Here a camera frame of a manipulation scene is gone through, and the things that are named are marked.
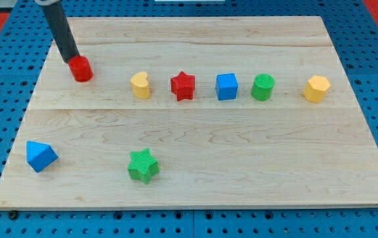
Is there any green cylinder block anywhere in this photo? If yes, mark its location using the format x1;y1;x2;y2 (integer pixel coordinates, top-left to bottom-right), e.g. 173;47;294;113
251;73;275;101

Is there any light wooden board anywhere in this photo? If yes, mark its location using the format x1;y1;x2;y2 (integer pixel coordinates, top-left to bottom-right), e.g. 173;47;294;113
0;16;378;211

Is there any blue triangle block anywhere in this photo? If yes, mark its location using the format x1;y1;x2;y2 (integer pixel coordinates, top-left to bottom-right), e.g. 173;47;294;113
26;141;58;173

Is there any red cylinder block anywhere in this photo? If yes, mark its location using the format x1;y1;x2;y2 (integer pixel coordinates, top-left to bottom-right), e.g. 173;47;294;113
67;56;93;83

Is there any blue cube block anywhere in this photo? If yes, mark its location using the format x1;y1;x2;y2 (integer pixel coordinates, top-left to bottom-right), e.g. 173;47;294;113
215;73;239;100

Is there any yellow heart block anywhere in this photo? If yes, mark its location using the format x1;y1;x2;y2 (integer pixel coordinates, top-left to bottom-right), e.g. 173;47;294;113
130;71;151;99

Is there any yellow hexagon block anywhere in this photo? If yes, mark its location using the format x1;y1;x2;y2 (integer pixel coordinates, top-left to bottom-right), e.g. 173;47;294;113
303;75;331;103

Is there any red star block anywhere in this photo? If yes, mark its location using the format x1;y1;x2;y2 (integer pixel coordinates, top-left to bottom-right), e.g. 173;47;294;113
170;71;196;101

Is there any green star block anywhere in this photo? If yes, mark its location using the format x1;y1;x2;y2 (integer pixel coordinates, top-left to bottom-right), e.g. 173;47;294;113
127;148;159;184

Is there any dark grey robot pusher rod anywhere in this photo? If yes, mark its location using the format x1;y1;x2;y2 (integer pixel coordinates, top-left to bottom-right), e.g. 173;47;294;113
34;0;80;63

